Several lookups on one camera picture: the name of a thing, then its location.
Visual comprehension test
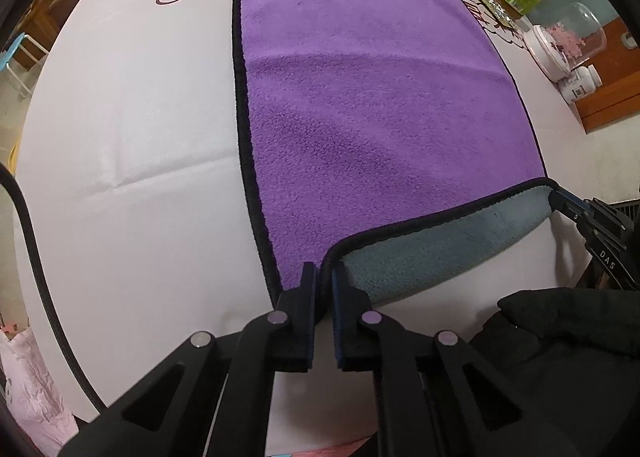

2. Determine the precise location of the purple grey microfibre towel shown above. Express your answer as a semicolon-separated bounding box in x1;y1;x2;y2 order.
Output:
232;0;554;309

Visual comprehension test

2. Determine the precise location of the white pill bottle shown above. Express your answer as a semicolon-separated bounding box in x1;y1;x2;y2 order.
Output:
558;65;602;104

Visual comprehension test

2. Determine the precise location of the pink quilted cloth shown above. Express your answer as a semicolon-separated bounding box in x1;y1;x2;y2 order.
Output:
1;328;79;456

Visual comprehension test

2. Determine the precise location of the glass dome pink base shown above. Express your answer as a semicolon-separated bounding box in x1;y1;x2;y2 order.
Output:
523;3;608;83

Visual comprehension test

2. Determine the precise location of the pink printed tablecloth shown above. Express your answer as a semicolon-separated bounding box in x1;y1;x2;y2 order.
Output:
16;0;592;455

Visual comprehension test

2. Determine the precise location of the gold blister pill pack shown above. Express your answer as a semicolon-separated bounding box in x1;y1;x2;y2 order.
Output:
480;0;518;30

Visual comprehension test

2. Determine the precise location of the blue round stool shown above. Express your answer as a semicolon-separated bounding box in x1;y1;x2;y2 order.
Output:
0;32;50;100

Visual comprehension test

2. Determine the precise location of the black cable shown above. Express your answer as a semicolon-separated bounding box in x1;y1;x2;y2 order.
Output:
0;163;109;413

